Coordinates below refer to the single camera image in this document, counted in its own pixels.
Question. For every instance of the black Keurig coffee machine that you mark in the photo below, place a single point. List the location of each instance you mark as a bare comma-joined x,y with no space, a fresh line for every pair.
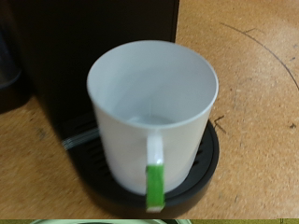
78,46

